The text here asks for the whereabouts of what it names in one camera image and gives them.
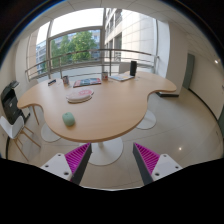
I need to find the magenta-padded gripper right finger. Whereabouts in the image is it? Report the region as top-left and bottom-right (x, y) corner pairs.
(132, 142), (184, 186)

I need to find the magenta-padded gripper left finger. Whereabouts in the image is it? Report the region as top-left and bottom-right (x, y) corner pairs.
(40, 142), (93, 186)

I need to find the mint green computer mouse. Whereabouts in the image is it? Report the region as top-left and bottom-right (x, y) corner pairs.
(61, 111), (76, 128)

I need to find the round white pink mouse pad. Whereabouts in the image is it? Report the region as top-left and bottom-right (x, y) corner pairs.
(65, 88), (95, 104)

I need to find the white round table base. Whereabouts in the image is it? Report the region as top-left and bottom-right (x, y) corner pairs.
(40, 123), (63, 144)
(135, 109), (157, 131)
(87, 137), (124, 167)

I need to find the white chair with wooden legs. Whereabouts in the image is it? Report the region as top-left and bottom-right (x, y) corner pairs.
(0, 114), (43, 163)

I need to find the red magazine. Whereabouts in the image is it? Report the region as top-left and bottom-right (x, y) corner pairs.
(72, 77), (103, 88)

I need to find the white blue booklet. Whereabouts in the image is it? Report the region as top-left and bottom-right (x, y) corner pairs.
(109, 73), (135, 83)

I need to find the grey door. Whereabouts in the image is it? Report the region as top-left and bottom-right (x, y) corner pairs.
(181, 52), (196, 91)

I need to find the metal railing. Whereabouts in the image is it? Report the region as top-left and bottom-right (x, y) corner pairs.
(24, 48), (159, 82)

